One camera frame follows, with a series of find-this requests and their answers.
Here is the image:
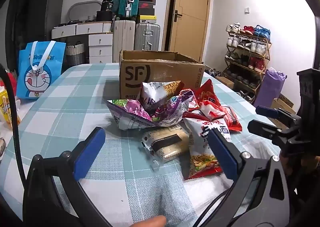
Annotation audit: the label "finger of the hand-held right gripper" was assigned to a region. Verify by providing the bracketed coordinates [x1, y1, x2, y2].
[247, 119, 292, 148]
[255, 105, 302, 129]

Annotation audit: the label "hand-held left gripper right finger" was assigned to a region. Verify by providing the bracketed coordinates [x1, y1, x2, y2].
[207, 127, 296, 227]

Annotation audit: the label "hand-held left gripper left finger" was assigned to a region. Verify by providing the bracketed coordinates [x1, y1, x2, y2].
[22, 127, 114, 227]

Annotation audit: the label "red white noodle packet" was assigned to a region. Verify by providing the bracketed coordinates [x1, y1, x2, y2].
[184, 117, 232, 180]

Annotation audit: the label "beige black snack packet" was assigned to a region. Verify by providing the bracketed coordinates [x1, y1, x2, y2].
[141, 127, 190, 164]

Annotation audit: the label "white noodle snack packet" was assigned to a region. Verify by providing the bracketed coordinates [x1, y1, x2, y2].
[140, 80, 185, 115]

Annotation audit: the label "person's left hand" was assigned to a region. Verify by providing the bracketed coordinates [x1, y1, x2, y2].
[132, 216, 167, 227]

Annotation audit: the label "printed cardboard box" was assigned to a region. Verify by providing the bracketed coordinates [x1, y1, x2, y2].
[271, 93, 297, 120]

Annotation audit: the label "purple gift bag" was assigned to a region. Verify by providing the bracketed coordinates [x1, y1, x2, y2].
[253, 67, 287, 111]

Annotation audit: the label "green checked tablecloth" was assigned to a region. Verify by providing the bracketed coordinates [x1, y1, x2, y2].
[0, 62, 283, 227]

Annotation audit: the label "small brown cardboard box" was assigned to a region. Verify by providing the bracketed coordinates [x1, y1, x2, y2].
[215, 76, 235, 90]

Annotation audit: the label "wooden shoe rack with shoes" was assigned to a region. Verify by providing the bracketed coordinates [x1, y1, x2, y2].
[224, 23, 272, 103]

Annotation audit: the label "scattered dark shoes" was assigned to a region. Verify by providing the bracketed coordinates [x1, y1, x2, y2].
[206, 68, 225, 78]

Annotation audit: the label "blue cartoon tote bag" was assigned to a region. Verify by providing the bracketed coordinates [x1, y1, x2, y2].
[16, 41, 67, 99]

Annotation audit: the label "yellow packet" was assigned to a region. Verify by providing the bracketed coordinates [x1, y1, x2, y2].
[0, 90, 14, 125]

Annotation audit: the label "woven laundry basket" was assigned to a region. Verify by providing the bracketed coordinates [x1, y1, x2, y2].
[65, 41, 85, 66]

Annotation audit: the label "red bag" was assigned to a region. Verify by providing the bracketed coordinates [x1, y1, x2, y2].
[0, 71, 18, 88]

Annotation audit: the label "white drawer cabinet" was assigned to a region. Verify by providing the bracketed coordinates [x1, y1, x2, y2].
[51, 22, 114, 64]

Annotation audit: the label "beige suitcase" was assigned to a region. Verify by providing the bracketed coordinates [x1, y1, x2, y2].
[113, 19, 137, 63]

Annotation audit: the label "wooden door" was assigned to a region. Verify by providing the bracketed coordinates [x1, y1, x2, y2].
[169, 0, 212, 63]

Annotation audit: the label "silver suitcase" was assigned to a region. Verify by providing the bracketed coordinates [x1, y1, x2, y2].
[134, 23, 161, 51]

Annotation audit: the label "dark grey refrigerator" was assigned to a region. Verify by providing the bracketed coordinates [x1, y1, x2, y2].
[26, 0, 65, 43]

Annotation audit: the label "yellow black shoe box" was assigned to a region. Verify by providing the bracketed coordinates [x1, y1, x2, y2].
[137, 15, 157, 24]

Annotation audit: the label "black paper bag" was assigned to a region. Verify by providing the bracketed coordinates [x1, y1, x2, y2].
[100, 0, 115, 13]

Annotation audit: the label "thin black cable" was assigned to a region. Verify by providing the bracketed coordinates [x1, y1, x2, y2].
[194, 188, 232, 227]

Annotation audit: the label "thick black cable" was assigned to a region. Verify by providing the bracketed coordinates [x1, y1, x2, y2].
[0, 63, 28, 192]

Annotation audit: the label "grey curved frame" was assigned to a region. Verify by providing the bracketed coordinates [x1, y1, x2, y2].
[68, 0, 102, 21]

